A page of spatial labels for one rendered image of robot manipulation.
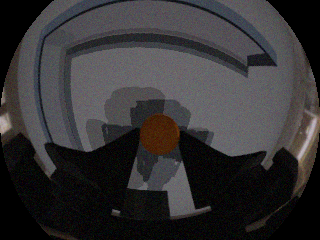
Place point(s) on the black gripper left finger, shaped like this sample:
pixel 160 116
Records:
pixel 107 168

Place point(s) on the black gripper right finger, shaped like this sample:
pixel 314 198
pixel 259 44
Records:
pixel 209 171

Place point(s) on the clear low l-shaped wall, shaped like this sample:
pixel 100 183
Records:
pixel 132 16

